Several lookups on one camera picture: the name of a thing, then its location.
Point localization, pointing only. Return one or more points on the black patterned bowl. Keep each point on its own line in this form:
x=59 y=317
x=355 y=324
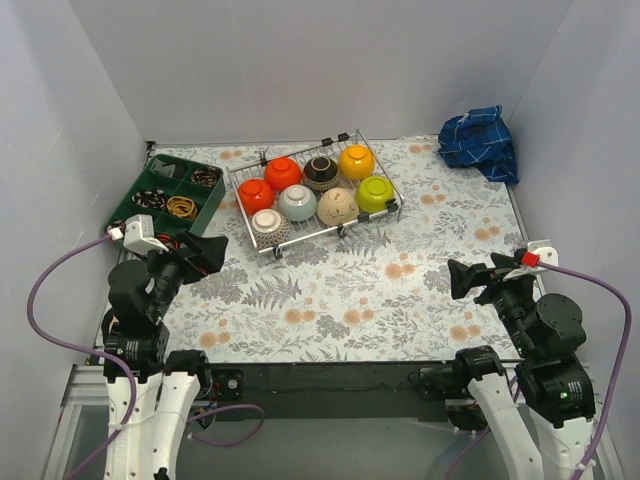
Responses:
x=320 y=174

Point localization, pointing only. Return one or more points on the blue checked cloth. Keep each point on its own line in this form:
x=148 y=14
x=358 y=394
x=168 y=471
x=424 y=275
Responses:
x=480 y=139

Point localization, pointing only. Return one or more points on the front orange bowl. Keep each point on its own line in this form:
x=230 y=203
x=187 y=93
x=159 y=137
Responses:
x=255 y=195

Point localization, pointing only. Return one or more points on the light green striped bowl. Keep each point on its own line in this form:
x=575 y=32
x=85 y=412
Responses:
x=297 y=203

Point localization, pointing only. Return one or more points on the green compartment organizer tray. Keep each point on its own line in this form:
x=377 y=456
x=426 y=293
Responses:
x=178 y=194

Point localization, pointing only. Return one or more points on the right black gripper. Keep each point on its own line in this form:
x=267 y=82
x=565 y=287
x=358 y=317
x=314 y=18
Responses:
x=489 y=278

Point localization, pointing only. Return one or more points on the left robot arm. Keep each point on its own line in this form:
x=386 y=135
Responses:
x=150 y=391

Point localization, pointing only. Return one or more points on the orange bowl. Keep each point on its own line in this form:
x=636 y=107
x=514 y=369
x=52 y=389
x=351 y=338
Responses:
x=255 y=195
x=281 y=173

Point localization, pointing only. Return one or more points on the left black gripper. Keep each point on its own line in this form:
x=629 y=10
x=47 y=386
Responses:
x=189 y=257

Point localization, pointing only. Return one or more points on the beige bowl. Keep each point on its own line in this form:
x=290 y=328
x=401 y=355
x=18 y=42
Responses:
x=337 y=206

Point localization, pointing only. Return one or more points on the white brown patterned bowl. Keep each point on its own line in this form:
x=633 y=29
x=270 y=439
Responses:
x=270 y=228

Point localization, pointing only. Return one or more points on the yellow bowl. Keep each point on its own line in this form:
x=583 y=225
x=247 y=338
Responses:
x=356 y=162

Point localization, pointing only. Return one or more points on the floral table mat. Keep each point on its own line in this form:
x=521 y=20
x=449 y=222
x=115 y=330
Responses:
x=380 y=293

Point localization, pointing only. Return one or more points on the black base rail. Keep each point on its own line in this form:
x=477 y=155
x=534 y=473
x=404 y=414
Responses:
x=425 y=391

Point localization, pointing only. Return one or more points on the rear orange bowl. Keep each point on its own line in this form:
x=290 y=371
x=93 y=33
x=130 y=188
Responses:
x=281 y=173

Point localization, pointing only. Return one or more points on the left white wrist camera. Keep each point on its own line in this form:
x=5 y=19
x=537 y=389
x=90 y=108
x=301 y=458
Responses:
x=136 y=235

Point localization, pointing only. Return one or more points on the metal wire dish rack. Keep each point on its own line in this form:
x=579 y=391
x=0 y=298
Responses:
x=320 y=220

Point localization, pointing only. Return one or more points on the lime green bowl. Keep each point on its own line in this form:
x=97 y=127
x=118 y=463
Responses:
x=373 y=193

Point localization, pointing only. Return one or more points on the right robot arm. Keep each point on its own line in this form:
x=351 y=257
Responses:
x=546 y=333

